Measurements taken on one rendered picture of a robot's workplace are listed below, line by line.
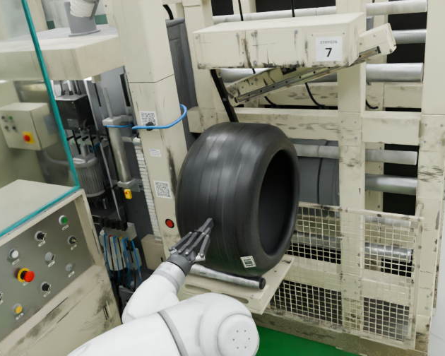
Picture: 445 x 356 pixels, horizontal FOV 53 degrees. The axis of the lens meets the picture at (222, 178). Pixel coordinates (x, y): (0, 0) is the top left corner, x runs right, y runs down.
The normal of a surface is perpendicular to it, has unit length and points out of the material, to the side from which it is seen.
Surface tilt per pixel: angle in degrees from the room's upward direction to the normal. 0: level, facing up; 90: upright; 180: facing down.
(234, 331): 64
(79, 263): 90
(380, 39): 90
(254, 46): 90
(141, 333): 5
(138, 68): 90
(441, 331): 0
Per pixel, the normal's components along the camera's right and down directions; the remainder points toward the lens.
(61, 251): 0.87, 0.10
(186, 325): -0.06, -0.73
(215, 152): -0.35, -0.55
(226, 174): -0.42, -0.32
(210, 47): -0.46, 0.43
